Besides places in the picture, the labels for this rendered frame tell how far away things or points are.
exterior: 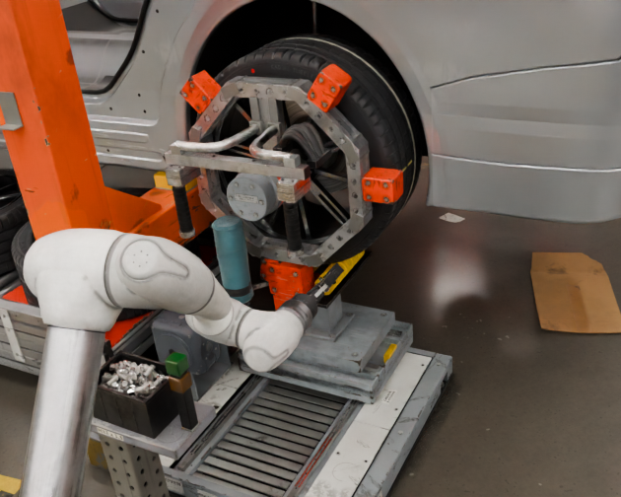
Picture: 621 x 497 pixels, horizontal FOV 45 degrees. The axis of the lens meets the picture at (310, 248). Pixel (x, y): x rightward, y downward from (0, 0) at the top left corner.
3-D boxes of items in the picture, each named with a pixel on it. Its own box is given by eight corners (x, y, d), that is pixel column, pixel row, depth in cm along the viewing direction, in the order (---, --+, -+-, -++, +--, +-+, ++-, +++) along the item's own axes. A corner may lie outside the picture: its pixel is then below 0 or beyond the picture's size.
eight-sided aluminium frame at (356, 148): (377, 266, 217) (366, 81, 191) (367, 277, 212) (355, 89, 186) (219, 240, 241) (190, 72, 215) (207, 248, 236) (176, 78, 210)
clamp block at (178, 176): (201, 175, 206) (198, 156, 203) (182, 187, 199) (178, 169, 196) (186, 173, 208) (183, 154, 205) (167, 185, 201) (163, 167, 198)
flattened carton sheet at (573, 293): (601, 258, 319) (601, 251, 317) (628, 334, 272) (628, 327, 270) (527, 258, 325) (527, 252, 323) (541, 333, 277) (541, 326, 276)
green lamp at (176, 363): (190, 367, 176) (187, 353, 174) (179, 378, 173) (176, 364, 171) (175, 364, 178) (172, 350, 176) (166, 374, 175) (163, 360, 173)
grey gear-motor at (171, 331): (273, 345, 273) (261, 261, 256) (208, 419, 241) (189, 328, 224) (231, 335, 281) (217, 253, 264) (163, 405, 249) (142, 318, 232)
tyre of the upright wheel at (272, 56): (371, 268, 251) (462, 105, 209) (341, 305, 233) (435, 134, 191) (212, 165, 262) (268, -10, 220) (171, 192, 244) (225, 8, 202)
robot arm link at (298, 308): (310, 329, 183) (321, 317, 187) (285, 303, 182) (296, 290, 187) (290, 346, 189) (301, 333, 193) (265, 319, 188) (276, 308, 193)
